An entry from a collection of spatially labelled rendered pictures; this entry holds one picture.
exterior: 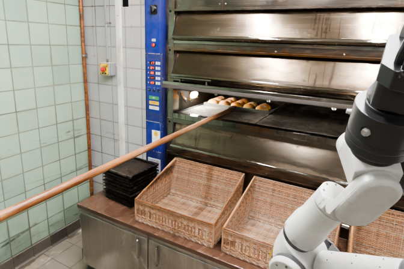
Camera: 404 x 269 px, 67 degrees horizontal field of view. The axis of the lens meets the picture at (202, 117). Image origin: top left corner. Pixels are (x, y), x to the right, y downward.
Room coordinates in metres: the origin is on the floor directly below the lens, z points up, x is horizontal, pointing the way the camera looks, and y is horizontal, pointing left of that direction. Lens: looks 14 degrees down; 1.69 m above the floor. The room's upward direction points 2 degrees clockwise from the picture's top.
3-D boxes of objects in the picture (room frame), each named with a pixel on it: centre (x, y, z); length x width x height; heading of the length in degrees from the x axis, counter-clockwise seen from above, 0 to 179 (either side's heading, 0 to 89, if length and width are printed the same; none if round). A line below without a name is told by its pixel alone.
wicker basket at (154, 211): (1.80, 0.05, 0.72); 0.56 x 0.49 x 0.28; 63
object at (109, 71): (2.43, 0.76, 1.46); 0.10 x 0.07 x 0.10; 62
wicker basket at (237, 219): (1.51, -0.48, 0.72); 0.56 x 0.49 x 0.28; 61
